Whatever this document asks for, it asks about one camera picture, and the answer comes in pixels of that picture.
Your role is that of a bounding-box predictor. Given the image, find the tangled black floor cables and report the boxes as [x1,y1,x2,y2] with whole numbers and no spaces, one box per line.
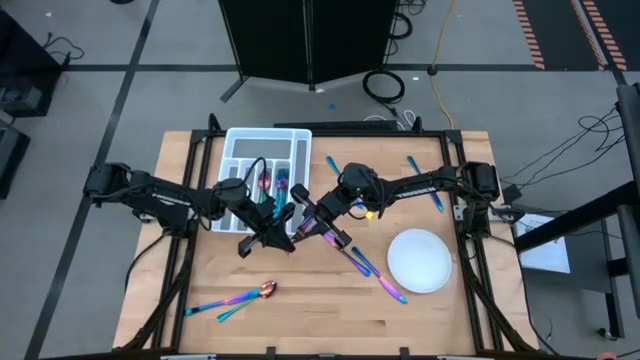
[499,102,626,189]

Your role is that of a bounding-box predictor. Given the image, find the black mat orange stripes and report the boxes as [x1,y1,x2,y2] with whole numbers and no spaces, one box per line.
[512,0,640,72]

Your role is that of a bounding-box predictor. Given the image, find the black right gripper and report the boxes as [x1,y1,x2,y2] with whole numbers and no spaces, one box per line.
[290,182,353,248]

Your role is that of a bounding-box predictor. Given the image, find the black equipment stand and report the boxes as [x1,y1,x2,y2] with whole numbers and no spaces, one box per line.
[512,82,640,341]

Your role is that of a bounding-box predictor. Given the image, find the white plastic cutlery tray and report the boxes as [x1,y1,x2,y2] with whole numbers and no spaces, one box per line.
[212,128,314,240]

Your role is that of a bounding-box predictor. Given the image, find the white cable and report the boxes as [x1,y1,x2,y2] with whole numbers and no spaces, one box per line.
[363,109,417,132]

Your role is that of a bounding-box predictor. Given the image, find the black cable coil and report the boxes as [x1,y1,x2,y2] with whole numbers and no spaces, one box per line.
[388,0,426,42]

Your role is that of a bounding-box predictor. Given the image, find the black cabinet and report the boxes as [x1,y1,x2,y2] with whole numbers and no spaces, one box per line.
[0,9,64,119]

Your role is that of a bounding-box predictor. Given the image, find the black partition panel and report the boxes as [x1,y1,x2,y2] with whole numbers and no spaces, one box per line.
[218,0,400,104]

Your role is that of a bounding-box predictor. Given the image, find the coiled black floor cable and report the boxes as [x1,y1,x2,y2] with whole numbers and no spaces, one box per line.
[361,69,406,105]

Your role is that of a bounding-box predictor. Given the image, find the dark grey case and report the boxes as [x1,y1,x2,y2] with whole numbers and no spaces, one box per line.
[0,119,31,201]

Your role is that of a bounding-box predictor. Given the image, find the white round plate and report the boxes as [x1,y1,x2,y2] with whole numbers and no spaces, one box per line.
[386,228,454,295]

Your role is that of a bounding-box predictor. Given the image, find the white paper sheet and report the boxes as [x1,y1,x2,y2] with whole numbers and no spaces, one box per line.
[514,213,572,275]

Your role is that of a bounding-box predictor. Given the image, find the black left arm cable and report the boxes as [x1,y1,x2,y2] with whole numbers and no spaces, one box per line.
[242,156,270,201]

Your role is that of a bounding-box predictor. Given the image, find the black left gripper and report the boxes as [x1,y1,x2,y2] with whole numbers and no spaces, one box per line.
[237,196,298,259]

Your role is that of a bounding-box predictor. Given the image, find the yellow cable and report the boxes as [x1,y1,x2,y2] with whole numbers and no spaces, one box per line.
[428,0,459,130]

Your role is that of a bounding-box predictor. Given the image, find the iridescent rainbow fork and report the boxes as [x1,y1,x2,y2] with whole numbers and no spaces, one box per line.
[275,169,288,221]
[278,168,292,216]
[276,167,292,221]

